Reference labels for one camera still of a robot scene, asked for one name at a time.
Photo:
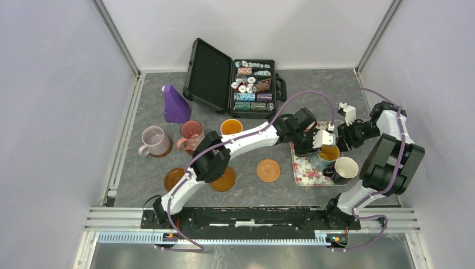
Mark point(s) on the brown wooden coaster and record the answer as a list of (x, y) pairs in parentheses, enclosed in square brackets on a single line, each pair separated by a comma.
[(173, 177), (166, 152), (225, 182)]

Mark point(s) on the floral rectangular tray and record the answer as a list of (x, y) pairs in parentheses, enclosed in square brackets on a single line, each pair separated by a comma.
[(306, 173)]

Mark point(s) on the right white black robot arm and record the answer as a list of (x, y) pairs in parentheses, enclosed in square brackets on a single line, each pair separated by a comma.
[(389, 167)]

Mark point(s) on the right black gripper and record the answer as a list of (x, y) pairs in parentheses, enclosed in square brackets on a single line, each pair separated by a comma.
[(345, 139)]

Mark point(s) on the floral mug orange inside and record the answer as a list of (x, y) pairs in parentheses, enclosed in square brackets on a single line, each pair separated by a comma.
[(231, 127)]

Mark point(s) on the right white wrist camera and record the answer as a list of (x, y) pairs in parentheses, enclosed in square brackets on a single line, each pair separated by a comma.
[(348, 111)]

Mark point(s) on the lavender ceramic mug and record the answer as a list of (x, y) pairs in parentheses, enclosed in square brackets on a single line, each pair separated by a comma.
[(154, 140)]

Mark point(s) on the black poker chip case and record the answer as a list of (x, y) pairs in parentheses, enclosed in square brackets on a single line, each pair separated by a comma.
[(243, 88)]

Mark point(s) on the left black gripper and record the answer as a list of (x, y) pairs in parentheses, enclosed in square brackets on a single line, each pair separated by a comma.
[(309, 149)]

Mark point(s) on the woven rattan round coaster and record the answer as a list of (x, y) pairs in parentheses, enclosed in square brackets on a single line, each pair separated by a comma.
[(268, 170)]

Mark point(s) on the purple plastic wedge stand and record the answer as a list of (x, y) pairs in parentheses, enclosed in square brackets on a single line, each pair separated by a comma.
[(176, 109)]

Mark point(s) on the blue mug yellow inside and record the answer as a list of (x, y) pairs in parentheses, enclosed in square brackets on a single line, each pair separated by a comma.
[(325, 158)]

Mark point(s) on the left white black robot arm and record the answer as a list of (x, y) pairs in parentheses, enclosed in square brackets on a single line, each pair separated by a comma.
[(212, 156)]

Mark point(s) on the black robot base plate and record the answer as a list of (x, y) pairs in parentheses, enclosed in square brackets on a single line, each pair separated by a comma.
[(258, 222)]

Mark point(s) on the pink ceramic mug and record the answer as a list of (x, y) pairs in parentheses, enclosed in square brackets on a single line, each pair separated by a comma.
[(192, 134)]

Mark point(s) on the black mug cream inside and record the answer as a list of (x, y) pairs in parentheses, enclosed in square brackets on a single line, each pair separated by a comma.
[(343, 170)]

